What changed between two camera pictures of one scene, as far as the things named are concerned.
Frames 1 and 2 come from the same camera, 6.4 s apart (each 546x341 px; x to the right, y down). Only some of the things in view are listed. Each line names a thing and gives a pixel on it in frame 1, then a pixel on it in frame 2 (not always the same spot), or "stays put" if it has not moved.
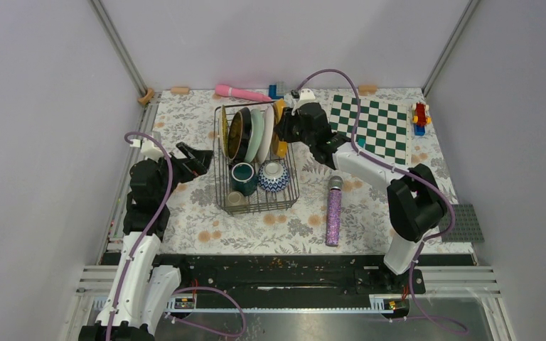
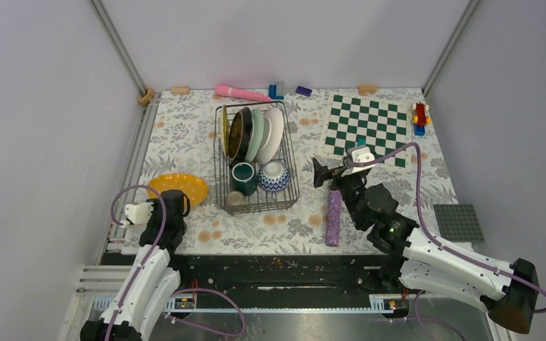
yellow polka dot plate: (281, 148) → (195, 187)
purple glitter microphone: (333, 217) stays put
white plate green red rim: (266, 135) stays put
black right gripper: (283, 128) → (322, 173)
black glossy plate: (239, 133) stays put
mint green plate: (257, 126) stays put
